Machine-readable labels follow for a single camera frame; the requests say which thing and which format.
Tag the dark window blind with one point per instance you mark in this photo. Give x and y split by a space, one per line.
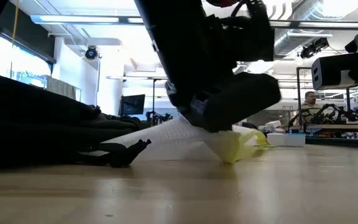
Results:
33 37

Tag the white and blue box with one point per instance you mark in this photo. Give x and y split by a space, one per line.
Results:
286 140

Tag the black computer monitor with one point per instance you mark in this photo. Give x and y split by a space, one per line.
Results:
132 104

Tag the silver ventilation duct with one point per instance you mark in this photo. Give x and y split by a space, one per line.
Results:
300 37

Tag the white mesh pouch green trim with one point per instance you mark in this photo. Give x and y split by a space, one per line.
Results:
172 140

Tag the black backpack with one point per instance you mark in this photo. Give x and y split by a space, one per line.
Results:
26 124

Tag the black ceiling spotlight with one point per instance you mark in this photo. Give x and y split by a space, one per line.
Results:
91 53
314 48

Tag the black stand frame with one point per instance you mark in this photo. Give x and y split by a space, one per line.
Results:
153 93

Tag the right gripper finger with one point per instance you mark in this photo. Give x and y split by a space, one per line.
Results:
337 71

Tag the person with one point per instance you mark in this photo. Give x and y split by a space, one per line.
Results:
310 98

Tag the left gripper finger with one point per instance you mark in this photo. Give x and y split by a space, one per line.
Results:
238 99

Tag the grey curtain panel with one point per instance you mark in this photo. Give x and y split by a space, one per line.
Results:
61 88

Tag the robot workstation with black frame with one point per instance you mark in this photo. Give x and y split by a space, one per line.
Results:
337 116

